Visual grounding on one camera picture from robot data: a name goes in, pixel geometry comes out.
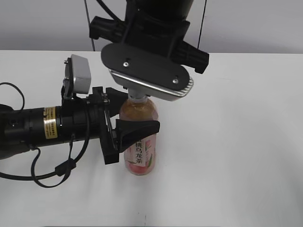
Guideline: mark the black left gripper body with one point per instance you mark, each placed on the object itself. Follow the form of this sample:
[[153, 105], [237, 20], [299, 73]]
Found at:
[[82, 119]]

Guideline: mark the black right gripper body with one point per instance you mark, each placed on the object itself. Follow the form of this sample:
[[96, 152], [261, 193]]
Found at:
[[155, 36]]

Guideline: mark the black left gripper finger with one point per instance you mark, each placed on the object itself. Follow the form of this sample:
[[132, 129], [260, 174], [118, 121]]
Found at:
[[115, 100], [130, 132]]

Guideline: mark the peach oolong tea bottle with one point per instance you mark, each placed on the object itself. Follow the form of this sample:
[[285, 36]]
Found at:
[[140, 158]]

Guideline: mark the white bottle cap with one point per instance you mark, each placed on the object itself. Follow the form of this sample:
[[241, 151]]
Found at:
[[136, 95]]

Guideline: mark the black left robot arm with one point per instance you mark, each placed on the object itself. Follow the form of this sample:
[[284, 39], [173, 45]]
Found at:
[[22, 130]]

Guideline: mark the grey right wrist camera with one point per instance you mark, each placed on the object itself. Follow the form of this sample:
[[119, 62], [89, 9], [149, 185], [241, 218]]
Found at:
[[145, 72]]

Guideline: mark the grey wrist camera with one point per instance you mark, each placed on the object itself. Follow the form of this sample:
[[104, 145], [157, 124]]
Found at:
[[145, 72], [77, 78]]

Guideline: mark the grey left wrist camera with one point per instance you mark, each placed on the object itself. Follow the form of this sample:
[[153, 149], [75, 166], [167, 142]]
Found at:
[[77, 78]]

